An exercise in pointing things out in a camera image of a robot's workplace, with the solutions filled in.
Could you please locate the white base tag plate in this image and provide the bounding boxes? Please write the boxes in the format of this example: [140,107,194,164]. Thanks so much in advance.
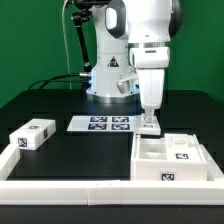
[67,116,135,132]

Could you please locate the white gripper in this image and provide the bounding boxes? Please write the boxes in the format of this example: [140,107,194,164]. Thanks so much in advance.
[138,69,165,122]

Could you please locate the white cabinet top block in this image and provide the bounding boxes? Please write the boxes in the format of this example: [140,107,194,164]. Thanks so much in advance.
[9,119,56,150]

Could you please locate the grey vertical cable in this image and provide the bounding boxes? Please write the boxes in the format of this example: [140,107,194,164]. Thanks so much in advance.
[61,0,74,90]

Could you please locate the white U-shaped frame fence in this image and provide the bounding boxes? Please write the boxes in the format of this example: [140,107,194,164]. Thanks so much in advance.
[0,145,224,205]

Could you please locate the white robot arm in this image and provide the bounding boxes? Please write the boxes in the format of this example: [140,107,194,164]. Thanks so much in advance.
[87,0,183,123]

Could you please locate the white cabinet body box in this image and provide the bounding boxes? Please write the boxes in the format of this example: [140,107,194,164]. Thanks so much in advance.
[130,134,208,181]

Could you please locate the black cable bundle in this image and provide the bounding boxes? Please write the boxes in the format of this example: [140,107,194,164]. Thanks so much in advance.
[28,73,88,91]

